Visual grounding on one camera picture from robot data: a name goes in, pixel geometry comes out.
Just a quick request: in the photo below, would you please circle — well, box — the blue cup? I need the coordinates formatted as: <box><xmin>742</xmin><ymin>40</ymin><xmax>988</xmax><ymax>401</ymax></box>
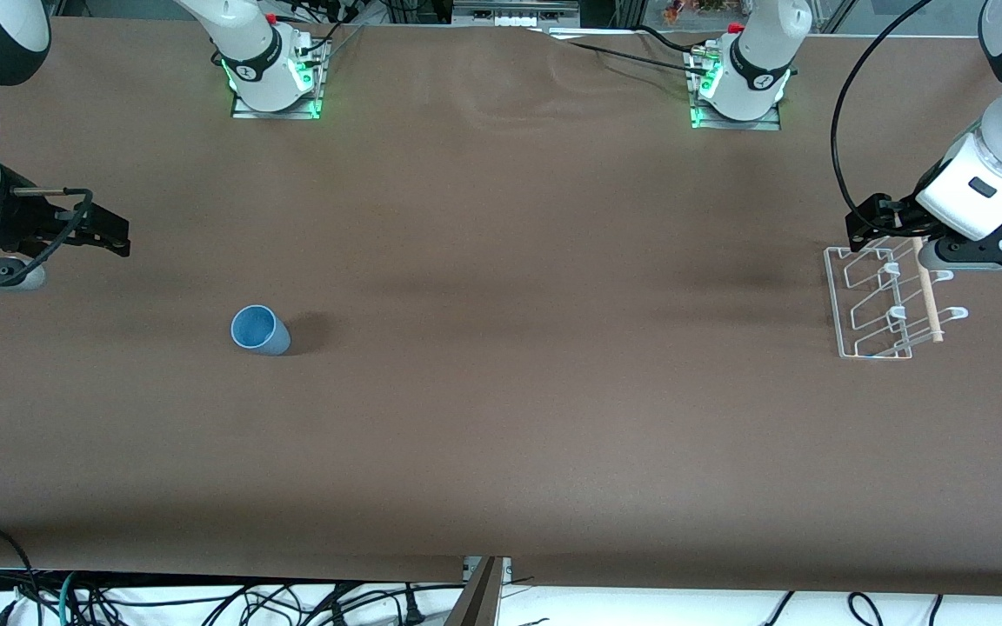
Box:
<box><xmin>230</xmin><ymin>304</ymin><xmax>292</xmax><ymax>357</ymax></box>

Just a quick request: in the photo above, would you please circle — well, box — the white power strip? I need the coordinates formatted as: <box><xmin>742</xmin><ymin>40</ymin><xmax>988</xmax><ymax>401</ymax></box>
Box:
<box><xmin>452</xmin><ymin>0</ymin><xmax>581</xmax><ymax>28</ymax></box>

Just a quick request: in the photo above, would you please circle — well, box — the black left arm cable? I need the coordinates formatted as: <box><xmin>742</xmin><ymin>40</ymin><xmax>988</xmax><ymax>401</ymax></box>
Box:
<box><xmin>830</xmin><ymin>0</ymin><xmax>989</xmax><ymax>238</ymax></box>

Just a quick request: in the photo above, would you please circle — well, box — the black cable on table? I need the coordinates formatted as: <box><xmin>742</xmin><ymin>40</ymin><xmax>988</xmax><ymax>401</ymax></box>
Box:
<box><xmin>544</xmin><ymin>24</ymin><xmax>704</xmax><ymax>72</ymax></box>

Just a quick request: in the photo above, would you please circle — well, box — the brown table cover sheet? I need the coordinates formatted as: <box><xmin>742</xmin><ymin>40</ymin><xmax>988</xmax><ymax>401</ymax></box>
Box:
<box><xmin>0</xmin><ymin>16</ymin><xmax>1002</xmax><ymax>599</ymax></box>

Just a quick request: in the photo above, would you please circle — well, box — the thin black cable loop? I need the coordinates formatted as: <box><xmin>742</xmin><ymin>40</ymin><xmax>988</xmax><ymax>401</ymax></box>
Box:
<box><xmin>847</xmin><ymin>592</ymin><xmax>886</xmax><ymax>626</ymax></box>

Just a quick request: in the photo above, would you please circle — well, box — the white wire rack wooden rod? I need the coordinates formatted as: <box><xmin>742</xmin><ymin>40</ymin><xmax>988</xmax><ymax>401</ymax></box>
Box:
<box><xmin>824</xmin><ymin>236</ymin><xmax>970</xmax><ymax>361</ymax></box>

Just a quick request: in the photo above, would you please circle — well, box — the aluminium frame profile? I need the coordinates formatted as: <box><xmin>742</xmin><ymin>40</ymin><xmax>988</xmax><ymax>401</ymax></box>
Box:
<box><xmin>444</xmin><ymin>556</ymin><xmax>513</xmax><ymax>626</ymax></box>

